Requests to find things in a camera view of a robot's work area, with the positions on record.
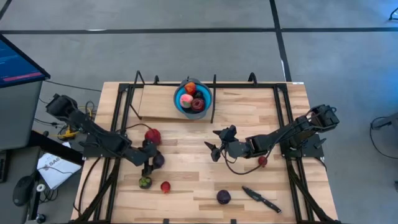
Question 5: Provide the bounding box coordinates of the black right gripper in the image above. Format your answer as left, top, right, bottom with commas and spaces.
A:
203, 128, 251, 162

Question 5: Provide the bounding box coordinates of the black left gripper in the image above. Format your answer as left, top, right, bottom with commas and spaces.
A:
133, 139, 158, 178

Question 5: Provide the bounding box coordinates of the red round fruit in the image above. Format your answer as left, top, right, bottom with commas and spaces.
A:
144, 128, 162, 146

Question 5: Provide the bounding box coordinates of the dark green fruit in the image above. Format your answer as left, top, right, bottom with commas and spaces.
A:
138, 176, 153, 190

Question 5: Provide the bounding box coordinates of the large dark red fruit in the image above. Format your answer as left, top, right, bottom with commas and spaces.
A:
190, 98, 206, 113

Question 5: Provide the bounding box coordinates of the pink fruit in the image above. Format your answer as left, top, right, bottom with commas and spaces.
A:
179, 93, 194, 109

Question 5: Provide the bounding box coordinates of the orange peach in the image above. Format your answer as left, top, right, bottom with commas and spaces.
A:
184, 82, 197, 96

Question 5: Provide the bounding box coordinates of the wooden riser board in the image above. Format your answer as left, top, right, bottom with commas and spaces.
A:
136, 84, 215, 121

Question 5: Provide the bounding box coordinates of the blue collapsible bowl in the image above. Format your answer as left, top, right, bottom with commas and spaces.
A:
173, 77, 214, 120

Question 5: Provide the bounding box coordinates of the black knife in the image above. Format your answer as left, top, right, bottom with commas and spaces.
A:
241, 185, 282, 214

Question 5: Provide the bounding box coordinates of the black desk bar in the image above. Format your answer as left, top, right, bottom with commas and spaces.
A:
29, 129, 84, 166

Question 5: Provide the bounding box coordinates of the white paper booklet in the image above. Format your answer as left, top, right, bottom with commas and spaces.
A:
36, 141, 82, 190

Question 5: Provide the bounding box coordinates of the black computer mouse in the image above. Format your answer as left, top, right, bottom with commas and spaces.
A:
12, 175, 35, 207

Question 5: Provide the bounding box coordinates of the black keyboard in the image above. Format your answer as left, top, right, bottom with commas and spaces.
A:
0, 150, 9, 184

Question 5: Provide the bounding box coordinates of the monitor with blue screen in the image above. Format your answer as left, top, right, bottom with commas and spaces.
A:
0, 33, 51, 89

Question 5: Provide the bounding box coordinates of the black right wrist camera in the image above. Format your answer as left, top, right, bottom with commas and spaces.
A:
221, 124, 239, 141

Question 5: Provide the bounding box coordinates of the thin left gripper cable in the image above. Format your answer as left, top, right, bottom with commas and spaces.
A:
115, 123, 153, 133

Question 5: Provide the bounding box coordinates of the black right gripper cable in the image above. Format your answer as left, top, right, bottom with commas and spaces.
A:
222, 149, 271, 175

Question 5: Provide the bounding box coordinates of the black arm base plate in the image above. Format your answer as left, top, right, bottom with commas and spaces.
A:
82, 133, 131, 159
279, 133, 325, 159

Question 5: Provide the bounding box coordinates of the black cable under table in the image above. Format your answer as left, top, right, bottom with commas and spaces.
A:
73, 157, 102, 217

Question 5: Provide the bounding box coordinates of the yellow cable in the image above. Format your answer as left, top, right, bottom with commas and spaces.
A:
57, 105, 94, 140

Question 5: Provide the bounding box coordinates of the thin black floor cable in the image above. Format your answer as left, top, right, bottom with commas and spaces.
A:
43, 79, 103, 93

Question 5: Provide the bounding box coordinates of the black looped floor cable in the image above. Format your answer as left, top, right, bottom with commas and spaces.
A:
369, 115, 398, 160

